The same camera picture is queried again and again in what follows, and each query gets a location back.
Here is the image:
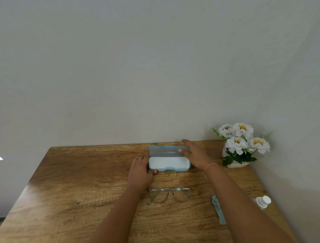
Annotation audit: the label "person's right hand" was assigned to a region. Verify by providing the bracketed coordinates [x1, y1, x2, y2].
[178, 139, 218, 172]

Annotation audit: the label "person's left hand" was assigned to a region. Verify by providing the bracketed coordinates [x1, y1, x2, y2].
[127, 152, 159, 192]

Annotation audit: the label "light blue glasses case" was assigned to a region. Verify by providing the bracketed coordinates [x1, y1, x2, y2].
[148, 145, 192, 172]

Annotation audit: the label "person's left forearm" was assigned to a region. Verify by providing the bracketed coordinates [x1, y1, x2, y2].
[87, 183, 140, 243]

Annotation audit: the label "person's right forearm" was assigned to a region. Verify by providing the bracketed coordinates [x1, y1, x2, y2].
[204, 164, 299, 243]

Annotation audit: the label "white flower vase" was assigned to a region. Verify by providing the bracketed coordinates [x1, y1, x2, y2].
[222, 145, 250, 169]

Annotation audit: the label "white artificial flowers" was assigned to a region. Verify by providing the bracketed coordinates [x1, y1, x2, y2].
[209, 123, 273, 166]

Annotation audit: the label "light blue cleaning cloth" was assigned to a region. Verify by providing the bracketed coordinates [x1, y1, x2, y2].
[212, 195, 227, 225]

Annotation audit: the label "white cap clear bottle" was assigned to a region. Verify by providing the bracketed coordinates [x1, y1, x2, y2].
[252, 195, 272, 210]

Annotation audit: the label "clear frame eyeglasses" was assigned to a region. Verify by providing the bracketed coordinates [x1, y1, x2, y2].
[147, 186, 193, 205]

